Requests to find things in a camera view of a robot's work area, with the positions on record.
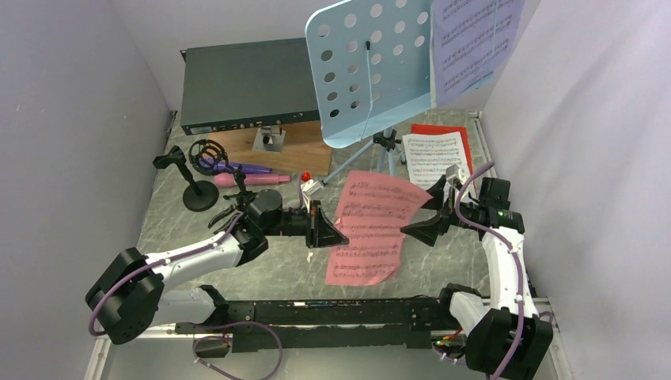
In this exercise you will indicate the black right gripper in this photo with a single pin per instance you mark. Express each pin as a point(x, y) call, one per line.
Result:
point(427, 232)

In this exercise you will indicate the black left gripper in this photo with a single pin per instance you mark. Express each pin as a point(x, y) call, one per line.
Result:
point(320, 231)

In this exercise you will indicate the pink sheet music page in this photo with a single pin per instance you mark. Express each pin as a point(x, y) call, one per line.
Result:
point(372, 208)

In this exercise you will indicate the white sheet music page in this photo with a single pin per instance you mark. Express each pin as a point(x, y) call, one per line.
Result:
point(429, 155)

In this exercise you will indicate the purple microphone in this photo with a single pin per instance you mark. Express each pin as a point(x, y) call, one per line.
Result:
point(246, 168)

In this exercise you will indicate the black round-base mic stand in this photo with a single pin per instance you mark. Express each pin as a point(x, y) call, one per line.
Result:
point(199, 195)

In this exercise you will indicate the black tripod mic stand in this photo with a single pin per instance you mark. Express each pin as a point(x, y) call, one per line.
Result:
point(207, 148)

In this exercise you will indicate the light blue music stand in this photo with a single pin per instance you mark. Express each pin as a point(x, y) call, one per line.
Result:
point(370, 62)

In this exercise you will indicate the lavender sheet music page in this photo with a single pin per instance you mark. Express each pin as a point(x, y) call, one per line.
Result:
point(470, 39)

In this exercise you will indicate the pink microphone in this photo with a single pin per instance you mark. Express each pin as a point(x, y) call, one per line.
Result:
point(227, 180)

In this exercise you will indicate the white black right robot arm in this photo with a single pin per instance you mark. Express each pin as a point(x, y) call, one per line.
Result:
point(505, 337)

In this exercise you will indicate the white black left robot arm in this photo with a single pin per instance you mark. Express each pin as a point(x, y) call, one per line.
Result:
point(138, 291)

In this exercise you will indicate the wooden board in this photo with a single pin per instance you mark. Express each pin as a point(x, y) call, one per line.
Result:
point(303, 149)

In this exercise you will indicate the dark green rack unit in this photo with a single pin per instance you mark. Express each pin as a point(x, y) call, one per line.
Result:
point(238, 86)

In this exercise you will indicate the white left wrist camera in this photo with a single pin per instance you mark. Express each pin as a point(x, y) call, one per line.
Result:
point(309, 185)

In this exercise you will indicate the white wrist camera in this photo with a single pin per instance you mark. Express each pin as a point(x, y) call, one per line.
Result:
point(309, 185)
point(456, 178)

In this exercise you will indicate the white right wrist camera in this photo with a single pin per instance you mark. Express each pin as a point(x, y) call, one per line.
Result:
point(456, 178)

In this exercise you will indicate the black wire stripper pliers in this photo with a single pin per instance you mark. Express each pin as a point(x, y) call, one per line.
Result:
point(221, 221)

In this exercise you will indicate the grey metal bracket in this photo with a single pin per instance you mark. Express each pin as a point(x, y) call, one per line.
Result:
point(269, 139)

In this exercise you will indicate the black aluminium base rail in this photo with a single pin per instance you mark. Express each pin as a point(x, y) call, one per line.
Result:
point(251, 326)

